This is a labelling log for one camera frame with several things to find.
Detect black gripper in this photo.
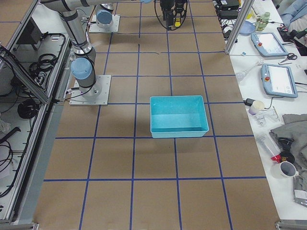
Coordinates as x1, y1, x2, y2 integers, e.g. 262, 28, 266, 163
174, 0, 187, 17
160, 0, 175, 30

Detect yellow beetle toy car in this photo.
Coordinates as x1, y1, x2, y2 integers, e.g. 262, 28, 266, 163
175, 17, 181, 28

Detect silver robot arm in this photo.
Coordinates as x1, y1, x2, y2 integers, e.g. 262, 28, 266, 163
41, 0, 120, 106
96, 0, 188, 31

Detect light blue plate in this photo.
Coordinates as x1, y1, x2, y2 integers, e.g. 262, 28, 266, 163
239, 21, 255, 35

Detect far teach pendant tablet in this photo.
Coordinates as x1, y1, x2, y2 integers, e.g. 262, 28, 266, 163
250, 33, 288, 57

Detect teach pendant tablet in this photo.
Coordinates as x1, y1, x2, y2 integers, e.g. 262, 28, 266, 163
250, 33, 288, 57
260, 64, 298, 98

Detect teal plastic storage bin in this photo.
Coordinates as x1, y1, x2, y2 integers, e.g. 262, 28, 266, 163
150, 95, 209, 138

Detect near teach pendant tablet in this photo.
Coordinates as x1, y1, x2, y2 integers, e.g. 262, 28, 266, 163
260, 64, 298, 98

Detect purple white cup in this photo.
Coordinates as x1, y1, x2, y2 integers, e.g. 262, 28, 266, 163
248, 100, 265, 115

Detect grey cloth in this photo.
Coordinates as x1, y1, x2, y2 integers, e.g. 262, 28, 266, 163
270, 114, 307, 177

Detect white mug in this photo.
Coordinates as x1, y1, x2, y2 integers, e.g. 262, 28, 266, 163
271, 161, 299, 179

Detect aluminium frame post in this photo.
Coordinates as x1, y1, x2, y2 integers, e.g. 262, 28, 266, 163
224, 0, 254, 55

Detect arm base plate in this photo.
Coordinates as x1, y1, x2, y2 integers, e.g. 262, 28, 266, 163
69, 75, 111, 106
89, 14, 120, 33

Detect black handled scissors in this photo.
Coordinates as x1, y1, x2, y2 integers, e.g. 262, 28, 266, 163
278, 53, 297, 65

